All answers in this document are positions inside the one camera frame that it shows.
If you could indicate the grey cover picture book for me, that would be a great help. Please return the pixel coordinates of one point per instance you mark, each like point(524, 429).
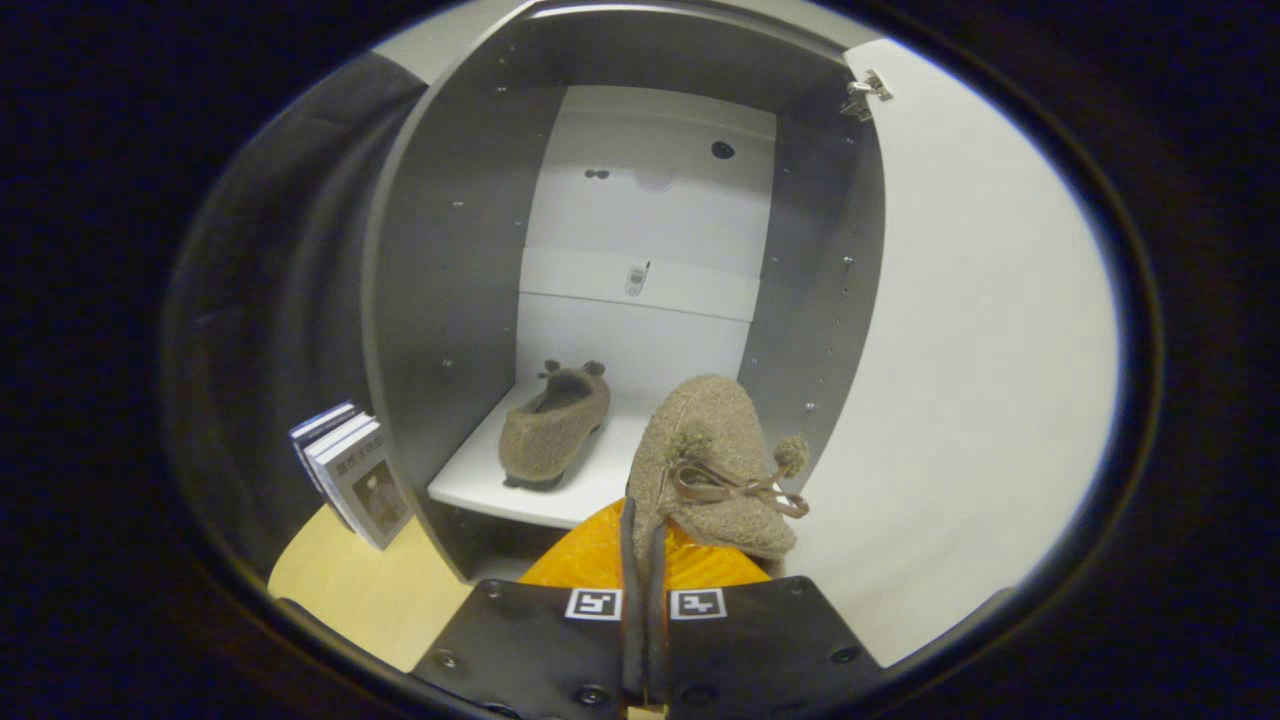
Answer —
point(370, 490)

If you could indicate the dark blue cover book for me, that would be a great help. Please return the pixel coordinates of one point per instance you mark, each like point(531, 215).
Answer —
point(318, 425)

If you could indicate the metal door hinge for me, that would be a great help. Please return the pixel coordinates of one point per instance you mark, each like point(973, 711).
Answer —
point(865, 92)

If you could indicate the grey shoe cabinet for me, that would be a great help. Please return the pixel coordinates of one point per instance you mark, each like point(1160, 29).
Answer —
point(440, 250)

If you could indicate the black backdrop cloth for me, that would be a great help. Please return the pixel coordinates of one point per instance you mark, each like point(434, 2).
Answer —
point(270, 280)

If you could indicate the white spine book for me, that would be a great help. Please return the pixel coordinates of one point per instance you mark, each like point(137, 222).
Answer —
point(335, 440)

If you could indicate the brown fuzzy slipper shoe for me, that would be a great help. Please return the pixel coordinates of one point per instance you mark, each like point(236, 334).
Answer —
point(550, 430)
point(710, 440)

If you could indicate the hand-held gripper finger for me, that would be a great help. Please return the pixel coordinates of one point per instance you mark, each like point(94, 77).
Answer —
point(632, 640)
point(657, 640)

